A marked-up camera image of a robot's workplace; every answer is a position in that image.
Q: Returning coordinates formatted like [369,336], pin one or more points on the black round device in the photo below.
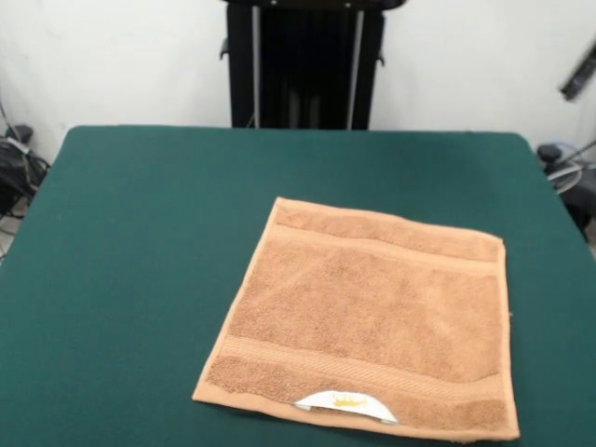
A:
[551,153]

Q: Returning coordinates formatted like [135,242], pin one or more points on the dark green table cloth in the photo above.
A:
[139,233]

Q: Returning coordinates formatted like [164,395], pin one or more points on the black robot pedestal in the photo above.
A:
[302,56]

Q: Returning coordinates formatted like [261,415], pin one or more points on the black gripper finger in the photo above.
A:
[577,79]

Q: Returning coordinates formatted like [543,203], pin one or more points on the tan terry towel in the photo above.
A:
[363,302]

